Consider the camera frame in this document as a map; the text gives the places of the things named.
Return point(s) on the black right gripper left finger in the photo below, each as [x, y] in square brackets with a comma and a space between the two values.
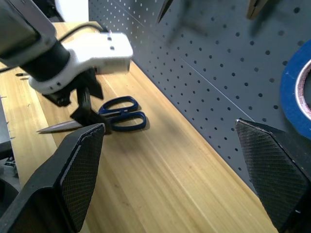
[60, 187]

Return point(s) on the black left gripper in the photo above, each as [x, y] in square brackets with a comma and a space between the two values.
[59, 98]

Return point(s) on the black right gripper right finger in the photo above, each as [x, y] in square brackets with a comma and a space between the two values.
[274, 179]

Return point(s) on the black marker pen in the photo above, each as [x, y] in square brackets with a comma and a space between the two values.
[22, 74]

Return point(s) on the grey pegboard wall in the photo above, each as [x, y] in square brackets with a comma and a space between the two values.
[194, 60]

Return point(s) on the blue tape roll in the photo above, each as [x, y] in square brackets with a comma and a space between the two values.
[289, 97]

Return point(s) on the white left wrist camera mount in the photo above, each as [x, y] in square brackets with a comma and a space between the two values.
[114, 48]

